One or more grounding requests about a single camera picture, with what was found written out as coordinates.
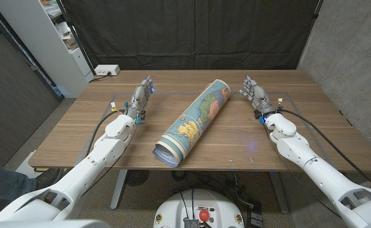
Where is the small cardboard box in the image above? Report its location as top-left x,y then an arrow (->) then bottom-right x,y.
63,36 -> 79,50

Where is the black power brick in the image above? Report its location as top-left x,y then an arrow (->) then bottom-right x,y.
247,202 -> 264,228

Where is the grey metal table leg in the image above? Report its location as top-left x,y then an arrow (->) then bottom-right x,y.
110,170 -> 128,210
269,172 -> 290,215

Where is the person leg in blue jeans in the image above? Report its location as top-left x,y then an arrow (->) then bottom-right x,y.
0,151 -> 37,216

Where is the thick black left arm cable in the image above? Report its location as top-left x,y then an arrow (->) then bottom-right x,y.
85,109 -> 126,159

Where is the black fabric backdrop curtain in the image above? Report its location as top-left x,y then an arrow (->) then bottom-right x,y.
61,0 -> 324,71

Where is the white shelf cabinet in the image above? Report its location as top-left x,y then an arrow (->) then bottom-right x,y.
0,0 -> 94,99

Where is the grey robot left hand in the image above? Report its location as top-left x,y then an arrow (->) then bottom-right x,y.
125,75 -> 155,125

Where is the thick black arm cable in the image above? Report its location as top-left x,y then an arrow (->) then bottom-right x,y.
280,108 -> 371,193
85,109 -> 126,159

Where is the dark person shoe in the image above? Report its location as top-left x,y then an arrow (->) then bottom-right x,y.
34,168 -> 64,191

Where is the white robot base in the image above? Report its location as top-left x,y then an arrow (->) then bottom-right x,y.
153,189 -> 245,228

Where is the white power strip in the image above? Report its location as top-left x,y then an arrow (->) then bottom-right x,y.
94,64 -> 121,77

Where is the colourful paper map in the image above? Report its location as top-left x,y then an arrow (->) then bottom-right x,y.
152,79 -> 231,168

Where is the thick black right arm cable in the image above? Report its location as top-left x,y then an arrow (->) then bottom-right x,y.
280,108 -> 371,193

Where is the black backdrop stand pole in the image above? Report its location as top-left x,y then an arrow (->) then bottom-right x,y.
55,0 -> 96,76
311,0 -> 324,20

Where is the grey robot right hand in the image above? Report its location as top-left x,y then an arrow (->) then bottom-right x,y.
238,75 -> 283,123

